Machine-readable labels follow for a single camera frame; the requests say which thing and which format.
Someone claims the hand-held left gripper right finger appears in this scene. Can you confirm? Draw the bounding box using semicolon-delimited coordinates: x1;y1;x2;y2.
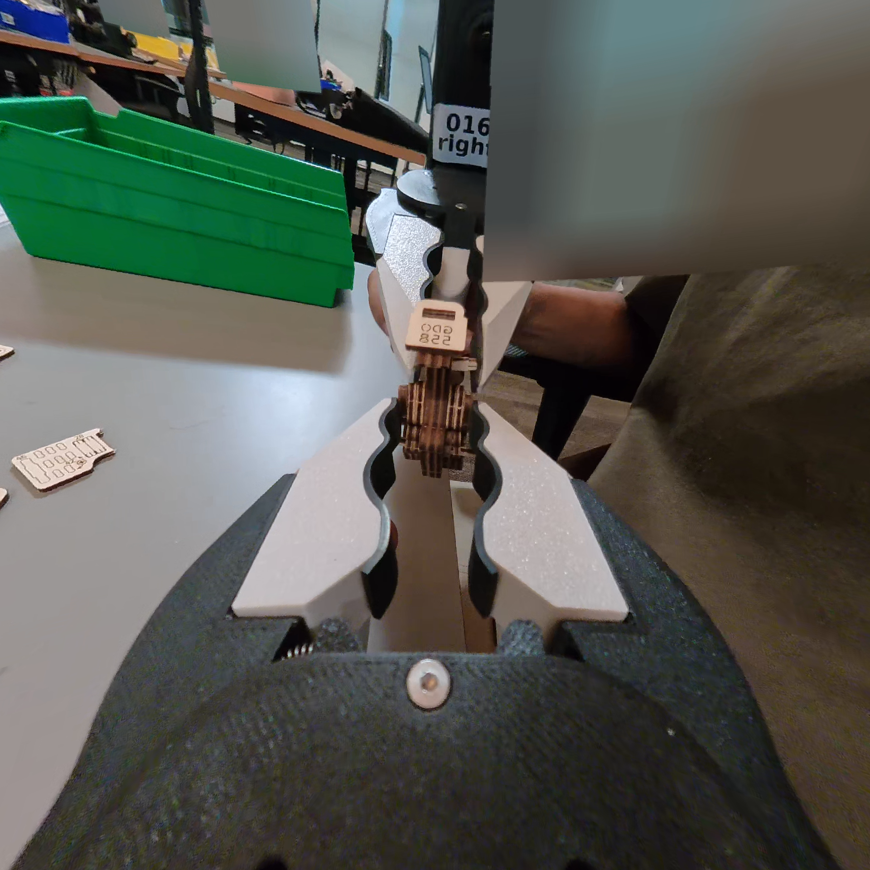
468;401;631;640

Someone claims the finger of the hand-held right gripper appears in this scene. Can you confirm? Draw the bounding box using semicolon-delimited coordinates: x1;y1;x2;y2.
469;234;534;376
366;189;446;371

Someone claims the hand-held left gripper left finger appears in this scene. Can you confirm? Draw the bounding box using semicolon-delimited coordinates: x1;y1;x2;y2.
231;399;403;636

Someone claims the wooden motorcycle model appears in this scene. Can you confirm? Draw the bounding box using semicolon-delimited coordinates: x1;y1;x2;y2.
396;304;480;482

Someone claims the grey desk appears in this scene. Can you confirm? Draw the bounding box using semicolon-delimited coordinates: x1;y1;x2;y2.
0;224;490;857

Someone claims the person's right hand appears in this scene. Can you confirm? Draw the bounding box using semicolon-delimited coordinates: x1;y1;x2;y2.
367;268;574;368

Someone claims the wooden workbench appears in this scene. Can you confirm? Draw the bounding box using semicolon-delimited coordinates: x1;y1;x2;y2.
0;27;429;167

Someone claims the person's olive clothing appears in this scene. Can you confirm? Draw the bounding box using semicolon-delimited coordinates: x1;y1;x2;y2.
588;267;870;870

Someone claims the green plastic bin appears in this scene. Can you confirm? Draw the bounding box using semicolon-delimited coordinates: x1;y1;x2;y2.
0;95;356;309

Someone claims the small slotted wooden panel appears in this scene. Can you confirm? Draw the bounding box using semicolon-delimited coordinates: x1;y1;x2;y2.
11;428;116;492

